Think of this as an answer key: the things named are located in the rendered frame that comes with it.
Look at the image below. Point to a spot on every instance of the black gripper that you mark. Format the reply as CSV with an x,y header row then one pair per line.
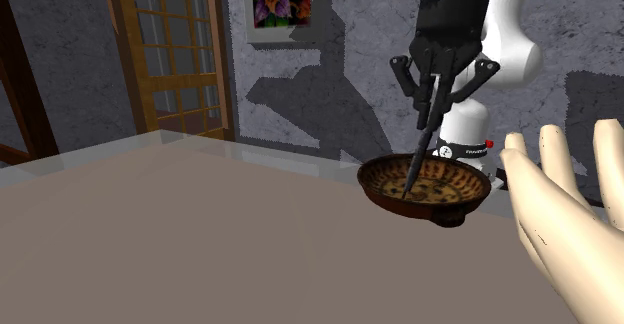
x,y
451,16

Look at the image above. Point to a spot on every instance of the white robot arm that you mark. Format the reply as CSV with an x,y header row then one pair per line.
x,y
507,55

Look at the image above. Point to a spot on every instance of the brown patterned bowl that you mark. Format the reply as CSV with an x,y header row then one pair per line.
x,y
451,186

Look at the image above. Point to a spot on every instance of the cream mannequin hand figure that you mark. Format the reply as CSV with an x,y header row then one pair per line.
x,y
570,235

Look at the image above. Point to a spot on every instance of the wooden door with glass panes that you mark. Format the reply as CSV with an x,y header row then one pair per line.
x,y
170,81

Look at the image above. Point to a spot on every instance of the framed flower wall picture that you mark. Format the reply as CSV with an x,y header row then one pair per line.
x,y
282,1

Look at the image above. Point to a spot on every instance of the dark wooden frame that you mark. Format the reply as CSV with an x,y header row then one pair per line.
x,y
24,94

